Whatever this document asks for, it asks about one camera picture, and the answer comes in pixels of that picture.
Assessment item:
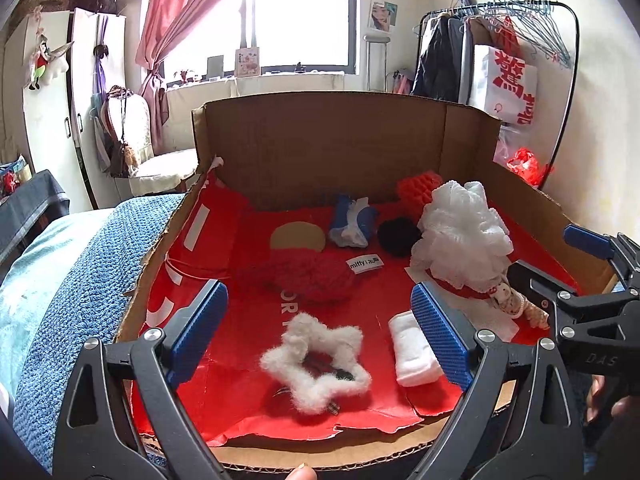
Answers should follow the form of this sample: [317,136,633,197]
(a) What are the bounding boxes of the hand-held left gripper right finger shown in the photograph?
[410,280,586,480]

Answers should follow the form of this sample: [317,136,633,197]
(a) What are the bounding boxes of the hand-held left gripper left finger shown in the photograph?
[52,279,230,480]

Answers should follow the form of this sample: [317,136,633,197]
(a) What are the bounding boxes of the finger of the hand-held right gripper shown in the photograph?
[507,259,576,328]
[564,224,640,291]

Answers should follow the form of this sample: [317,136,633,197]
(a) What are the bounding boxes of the white soft pad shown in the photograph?
[389,310,445,388]

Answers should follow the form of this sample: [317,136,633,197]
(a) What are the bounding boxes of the beige beaded plush toy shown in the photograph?
[487,280,551,331]

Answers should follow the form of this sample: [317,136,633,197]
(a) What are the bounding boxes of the white fluffy star hair clip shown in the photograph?
[259,312,373,416]

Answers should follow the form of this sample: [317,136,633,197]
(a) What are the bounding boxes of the white mesh bath pouf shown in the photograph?
[410,180,513,288]

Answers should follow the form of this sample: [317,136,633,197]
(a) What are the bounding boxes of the black fluffy pompom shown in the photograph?
[377,219,421,260]

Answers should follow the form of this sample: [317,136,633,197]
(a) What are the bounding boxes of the red knit plush item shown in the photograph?
[235,247,383,306]

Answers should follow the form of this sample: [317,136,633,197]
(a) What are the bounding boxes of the blue tissue packet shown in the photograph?
[327,194,378,250]

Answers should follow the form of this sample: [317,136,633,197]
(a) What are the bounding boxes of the brown cardboard box red lining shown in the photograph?
[115,92,618,471]

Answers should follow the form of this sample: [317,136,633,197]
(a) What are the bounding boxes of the person's right hand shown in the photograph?
[582,375,640,427]

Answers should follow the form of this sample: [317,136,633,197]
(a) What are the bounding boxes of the red plastic bag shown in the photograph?
[506,147,553,188]

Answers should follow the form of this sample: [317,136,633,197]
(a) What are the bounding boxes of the blue textured blanket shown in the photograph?
[12,192,188,473]

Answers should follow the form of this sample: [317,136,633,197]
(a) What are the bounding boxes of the black metal clothes rack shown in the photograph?
[410,1,581,191]

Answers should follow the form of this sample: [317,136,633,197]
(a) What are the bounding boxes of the white cushioned chair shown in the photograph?
[100,87,201,196]

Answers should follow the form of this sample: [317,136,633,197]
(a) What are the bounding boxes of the teal bed sheet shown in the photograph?
[0,207,113,411]

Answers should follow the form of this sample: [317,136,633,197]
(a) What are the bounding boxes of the white paper bag red print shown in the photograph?
[470,45,540,127]

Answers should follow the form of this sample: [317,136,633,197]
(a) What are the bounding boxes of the dark cloth covered table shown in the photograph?
[0,169,71,261]

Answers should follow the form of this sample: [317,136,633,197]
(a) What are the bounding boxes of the black jacket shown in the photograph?
[411,15,473,106]

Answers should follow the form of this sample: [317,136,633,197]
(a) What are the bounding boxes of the clutter of small table things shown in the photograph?
[0,155,33,196]

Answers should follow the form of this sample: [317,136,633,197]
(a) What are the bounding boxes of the white wardrobe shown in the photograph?
[0,7,128,216]

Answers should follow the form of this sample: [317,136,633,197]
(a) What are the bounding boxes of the purple hanging cloth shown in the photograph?
[90,45,111,121]

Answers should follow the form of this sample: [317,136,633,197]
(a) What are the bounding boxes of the metal crutch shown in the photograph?
[364,32,393,93]

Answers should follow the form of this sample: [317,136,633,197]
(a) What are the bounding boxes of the picture card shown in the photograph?
[235,47,262,78]

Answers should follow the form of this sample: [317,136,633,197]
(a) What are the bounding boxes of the hanging fairy plush doll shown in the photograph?
[24,34,70,92]

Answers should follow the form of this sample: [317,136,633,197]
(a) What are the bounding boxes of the pink curtain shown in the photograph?
[135,0,261,143]

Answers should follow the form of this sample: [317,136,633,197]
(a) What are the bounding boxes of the window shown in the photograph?
[165,0,358,83]

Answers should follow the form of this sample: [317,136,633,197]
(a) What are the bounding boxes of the woven basket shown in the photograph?
[15,0,76,26]

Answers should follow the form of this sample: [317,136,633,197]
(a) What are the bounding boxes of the brown bag with strap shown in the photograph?
[102,85,141,178]

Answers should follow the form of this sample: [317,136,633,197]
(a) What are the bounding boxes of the bunch of wire hangers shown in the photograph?
[450,0,573,68]

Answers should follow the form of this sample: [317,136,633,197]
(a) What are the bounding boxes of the wall photo poster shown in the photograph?
[369,0,399,33]

